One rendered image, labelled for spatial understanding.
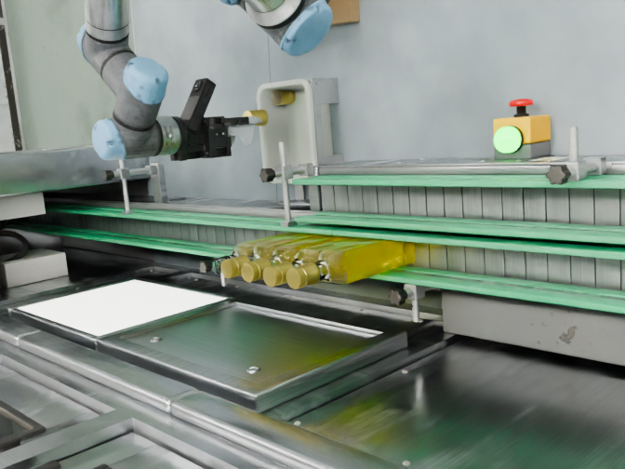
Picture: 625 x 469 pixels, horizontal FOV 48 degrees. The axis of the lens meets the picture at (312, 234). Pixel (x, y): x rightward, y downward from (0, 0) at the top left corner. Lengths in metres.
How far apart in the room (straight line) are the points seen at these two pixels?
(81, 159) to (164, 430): 1.22
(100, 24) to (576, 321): 0.92
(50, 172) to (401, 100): 1.04
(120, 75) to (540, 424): 0.87
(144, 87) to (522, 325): 0.75
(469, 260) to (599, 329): 0.24
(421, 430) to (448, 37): 0.75
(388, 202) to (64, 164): 1.06
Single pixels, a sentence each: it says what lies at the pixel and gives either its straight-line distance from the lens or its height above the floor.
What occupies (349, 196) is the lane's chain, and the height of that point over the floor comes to 0.88.
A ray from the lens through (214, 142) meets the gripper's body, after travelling 1.42.
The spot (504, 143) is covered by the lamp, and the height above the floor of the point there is 0.85.
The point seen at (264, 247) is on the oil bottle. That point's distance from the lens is 1.28.
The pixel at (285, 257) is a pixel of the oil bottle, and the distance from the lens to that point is 1.23.
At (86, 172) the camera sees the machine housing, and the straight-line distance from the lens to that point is 2.10.
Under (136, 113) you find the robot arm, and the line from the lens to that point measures 1.27.
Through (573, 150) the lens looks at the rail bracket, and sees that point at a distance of 1.03.
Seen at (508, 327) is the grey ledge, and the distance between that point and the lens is 1.23.
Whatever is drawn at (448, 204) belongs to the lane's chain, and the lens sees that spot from 1.24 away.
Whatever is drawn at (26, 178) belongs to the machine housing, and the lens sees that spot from 2.03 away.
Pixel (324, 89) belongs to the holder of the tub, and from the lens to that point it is 1.53.
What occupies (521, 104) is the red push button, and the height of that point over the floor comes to 0.81.
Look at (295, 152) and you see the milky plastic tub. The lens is 1.65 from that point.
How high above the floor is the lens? 1.88
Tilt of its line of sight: 43 degrees down
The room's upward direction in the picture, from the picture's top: 103 degrees counter-clockwise
